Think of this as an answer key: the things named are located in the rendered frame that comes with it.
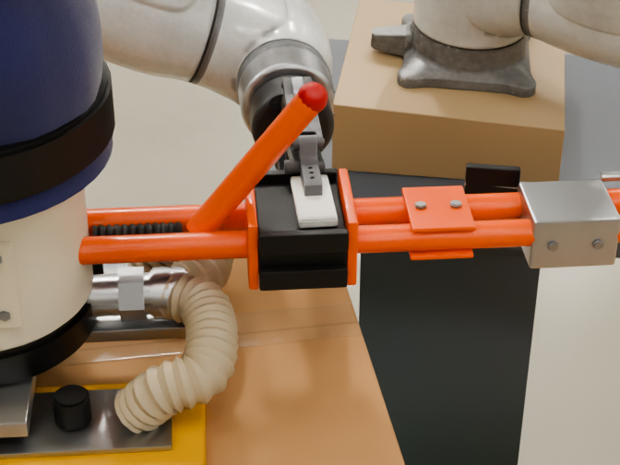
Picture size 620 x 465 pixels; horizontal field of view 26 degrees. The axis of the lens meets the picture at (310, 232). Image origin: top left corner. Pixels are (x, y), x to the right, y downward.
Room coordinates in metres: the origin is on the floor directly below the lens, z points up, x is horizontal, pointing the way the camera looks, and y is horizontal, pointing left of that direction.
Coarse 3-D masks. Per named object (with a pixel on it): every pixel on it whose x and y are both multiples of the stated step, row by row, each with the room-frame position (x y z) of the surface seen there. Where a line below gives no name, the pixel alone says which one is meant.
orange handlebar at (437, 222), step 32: (416, 192) 0.92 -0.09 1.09; (448, 192) 0.92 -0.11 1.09; (512, 192) 0.93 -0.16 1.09; (608, 192) 0.93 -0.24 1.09; (96, 224) 0.89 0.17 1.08; (128, 224) 0.89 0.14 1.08; (224, 224) 0.89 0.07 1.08; (384, 224) 0.88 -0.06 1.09; (416, 224) 0.87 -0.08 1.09; (448, 224) 0.87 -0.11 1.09; (480, 224) 0.88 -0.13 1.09; (512, 224) 0.88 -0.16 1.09; (96, 256) 0.85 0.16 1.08; (128, 256) 0.85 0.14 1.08; (160, 256) 0.85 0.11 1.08; (192, 256) 0.85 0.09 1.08; (224, 256) 0.85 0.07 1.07; (416, 256) 0.87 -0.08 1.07; (448, 256) 0.87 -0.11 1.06
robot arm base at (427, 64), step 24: (408, 24) 1.67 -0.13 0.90; (384, 48) 1.66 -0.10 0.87; (408, 48) 1.64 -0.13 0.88; (432, 48) 1.60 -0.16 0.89; (456, 48) 1.59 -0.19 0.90; (504, 48) 1.59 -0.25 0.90; (528, 48) 1.66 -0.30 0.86; (408, 72) 1.59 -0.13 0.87; (432, 72) 1.59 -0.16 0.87; (456, 72) 1.58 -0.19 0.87; (480, 72) 1.58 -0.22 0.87; (504, 72) 1.59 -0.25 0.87; (528, 72) 1.60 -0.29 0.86; (528, 96) 1.57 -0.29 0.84
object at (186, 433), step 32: (32, 416) 0.78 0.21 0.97; (64, 416) 0.77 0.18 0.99; (96, 416) 0.78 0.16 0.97; (192, 416) 0.79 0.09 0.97; (0, 448) 0.75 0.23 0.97; (32, 448) 0.75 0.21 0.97; (64, 448) 0.75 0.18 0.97; (96, 448) 0.75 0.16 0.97; (128, 448) 0.75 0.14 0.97; (160, 448) 0.75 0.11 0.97; (192, 448) 0.75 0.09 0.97
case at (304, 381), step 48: (240, 288) 0.99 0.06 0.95; (336, 288) 0.99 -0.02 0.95; (240, 336) 0.92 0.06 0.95; (288, 336) 0.92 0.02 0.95; (336, 336) 0.92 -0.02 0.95; (48, 384) 0.85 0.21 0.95; (96, 384) 0.85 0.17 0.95; (240, 384) 0.85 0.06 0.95; (288, 384) 0.85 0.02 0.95; (336, 384) 0.85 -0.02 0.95; (240, 432) 0.79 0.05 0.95; (288, 432) 0.79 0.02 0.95; (336, 432) 0.79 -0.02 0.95; (384, 432) 0.79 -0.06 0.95
